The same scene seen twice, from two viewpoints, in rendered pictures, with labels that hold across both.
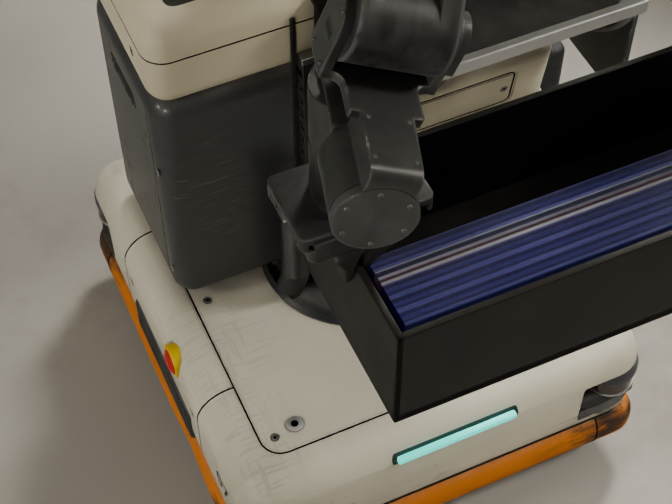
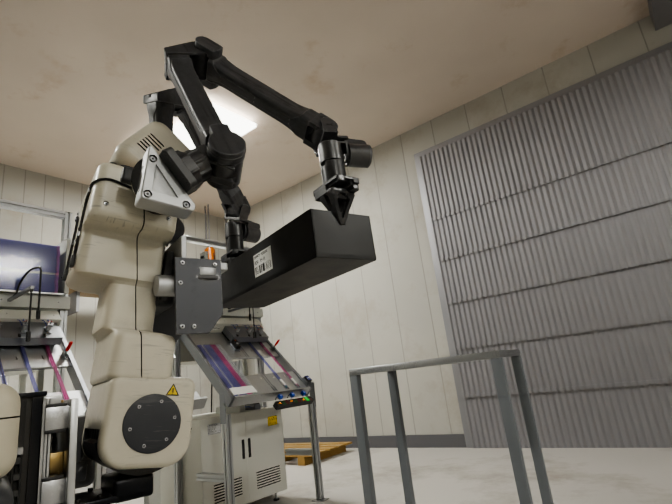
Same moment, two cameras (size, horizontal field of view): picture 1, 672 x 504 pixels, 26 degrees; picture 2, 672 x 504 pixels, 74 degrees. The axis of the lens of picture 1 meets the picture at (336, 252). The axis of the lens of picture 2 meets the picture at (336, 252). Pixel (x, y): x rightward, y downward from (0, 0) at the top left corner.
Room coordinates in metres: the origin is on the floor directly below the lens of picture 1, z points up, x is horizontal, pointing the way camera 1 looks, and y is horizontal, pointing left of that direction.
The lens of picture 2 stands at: (0.89, 0.92, 0.76)
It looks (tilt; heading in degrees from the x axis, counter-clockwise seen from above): 16 degrees up; 256
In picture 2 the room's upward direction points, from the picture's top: 7 degrees counter-clockwise
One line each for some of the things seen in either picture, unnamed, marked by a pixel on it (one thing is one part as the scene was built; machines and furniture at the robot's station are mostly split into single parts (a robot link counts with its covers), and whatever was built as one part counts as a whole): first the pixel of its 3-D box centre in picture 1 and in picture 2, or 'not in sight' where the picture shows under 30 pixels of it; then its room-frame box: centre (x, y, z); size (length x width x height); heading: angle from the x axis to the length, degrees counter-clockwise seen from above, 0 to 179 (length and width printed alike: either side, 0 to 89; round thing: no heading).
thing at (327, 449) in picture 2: not in sight; (293, 453); (0.34, -4.31, 0.05); 1.11 x 0.74 x 0.10; 129
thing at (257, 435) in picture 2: not in sight; (232, 408); (0.94, -2.48, 0.65); 1.01 x 0.73 x 1.29; 129
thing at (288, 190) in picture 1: (350, 169); (334, 178); (0.65, -0.01, 1.22); 0.10 x 0.07 x 0.07; 114
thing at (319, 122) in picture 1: (352, 114); (333, 155); (0.64, -0.01, 1.28); 0.07 x 0.06 x 0.07; 9
